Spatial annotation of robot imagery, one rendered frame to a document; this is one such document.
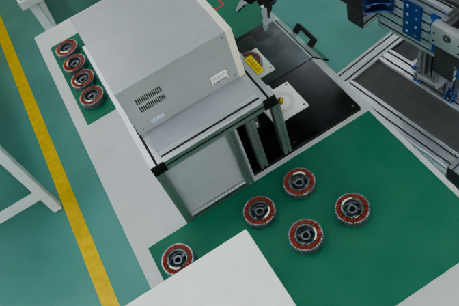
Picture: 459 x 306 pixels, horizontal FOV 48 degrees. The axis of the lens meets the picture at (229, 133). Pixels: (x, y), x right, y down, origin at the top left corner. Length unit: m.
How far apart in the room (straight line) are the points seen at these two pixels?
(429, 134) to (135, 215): 1.40
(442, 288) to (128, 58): 1.14
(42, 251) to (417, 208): 2.02
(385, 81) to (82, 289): 1.86
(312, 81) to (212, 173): 0.60
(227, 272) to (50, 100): 2.64
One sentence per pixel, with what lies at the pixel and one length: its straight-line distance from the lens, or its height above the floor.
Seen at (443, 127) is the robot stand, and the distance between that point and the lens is 2.62.
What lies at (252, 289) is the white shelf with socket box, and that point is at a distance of 1.22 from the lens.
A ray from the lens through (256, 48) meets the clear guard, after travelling 1.82.
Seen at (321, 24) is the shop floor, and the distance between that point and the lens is 3.42.
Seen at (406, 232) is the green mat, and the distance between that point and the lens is 1.74.
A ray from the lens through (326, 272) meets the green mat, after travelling 1.69.
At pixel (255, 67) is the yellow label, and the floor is 1.07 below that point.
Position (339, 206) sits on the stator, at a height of 0.79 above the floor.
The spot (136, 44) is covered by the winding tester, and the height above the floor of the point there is 1.32.
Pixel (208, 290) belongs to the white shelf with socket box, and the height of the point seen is 1.21.
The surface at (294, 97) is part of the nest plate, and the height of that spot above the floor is 0.78.
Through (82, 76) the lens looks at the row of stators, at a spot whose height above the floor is 0.78.
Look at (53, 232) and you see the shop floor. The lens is 3.07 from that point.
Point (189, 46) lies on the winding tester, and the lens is 1.53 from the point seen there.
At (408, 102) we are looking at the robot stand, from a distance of 2.70.
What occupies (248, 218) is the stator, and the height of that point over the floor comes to 0.79.
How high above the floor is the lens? 2.33
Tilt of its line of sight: 52 degrees down
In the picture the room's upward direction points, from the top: 22 degrees counter-clockwise
